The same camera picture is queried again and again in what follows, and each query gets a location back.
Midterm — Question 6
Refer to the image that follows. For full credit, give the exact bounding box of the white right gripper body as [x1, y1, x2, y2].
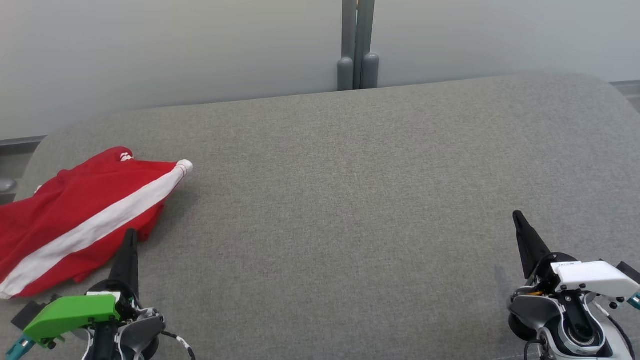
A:
[530, 252, 640, 301]

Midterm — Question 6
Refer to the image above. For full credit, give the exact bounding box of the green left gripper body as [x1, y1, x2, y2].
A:
[22, 279, 143, 351]

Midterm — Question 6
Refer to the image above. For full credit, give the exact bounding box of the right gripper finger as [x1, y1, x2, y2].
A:
[512, 210, 553, 281]

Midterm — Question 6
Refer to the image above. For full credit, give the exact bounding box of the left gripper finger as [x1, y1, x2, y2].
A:
[108, 228, 140, 301]

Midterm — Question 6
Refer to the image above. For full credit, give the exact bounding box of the red Bulls 23 jersey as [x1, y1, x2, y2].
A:
[0, 146, 194, 300]

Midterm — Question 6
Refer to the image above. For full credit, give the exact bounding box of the teal left camera connector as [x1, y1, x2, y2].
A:
[5, 336, 37, 360]

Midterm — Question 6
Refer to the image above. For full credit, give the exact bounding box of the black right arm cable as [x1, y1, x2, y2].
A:
[605, 315, 636, 360]

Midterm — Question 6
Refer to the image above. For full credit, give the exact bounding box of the black white left arm cable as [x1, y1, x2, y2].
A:
[160, 330, 197, 360]

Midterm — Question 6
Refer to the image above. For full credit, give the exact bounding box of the grey partition post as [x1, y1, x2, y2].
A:
[337, 0, 380, 92]

